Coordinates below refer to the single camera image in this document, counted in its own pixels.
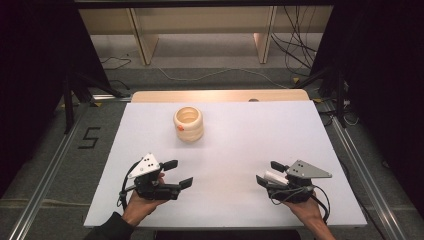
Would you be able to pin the black tripod stand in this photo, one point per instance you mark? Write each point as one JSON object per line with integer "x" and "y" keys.
{"x": 71, "y": 96}

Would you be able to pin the white cylinder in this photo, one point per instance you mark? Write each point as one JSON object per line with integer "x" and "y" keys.
{"x": 276, "y": 178}

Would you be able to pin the cream ribbed cup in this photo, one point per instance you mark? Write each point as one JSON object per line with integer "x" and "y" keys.
{"x": 188, "y": 126}

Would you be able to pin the black curtain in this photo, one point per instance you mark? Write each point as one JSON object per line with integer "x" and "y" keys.
{"x": 386, "y": 83}
{"x": 36, "y": 66}

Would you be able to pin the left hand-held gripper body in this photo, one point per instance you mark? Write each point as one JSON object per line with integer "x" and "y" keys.
{"x": 145, "y": 166}

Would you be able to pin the person's left hand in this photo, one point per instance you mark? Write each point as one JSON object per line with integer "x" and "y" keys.
{"x": 139, "y": 208}

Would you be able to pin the aluminium floor rail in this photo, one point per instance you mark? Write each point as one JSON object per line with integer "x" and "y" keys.
{"x": 366, "y": 180}
{"x": 46, "y": 180}

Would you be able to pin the person's right hand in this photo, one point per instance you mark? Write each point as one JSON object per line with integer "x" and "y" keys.
{"x": 308, "y": 211}

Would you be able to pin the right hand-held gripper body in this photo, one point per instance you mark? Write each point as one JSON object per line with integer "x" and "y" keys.
{"x": 301, "y": 186}

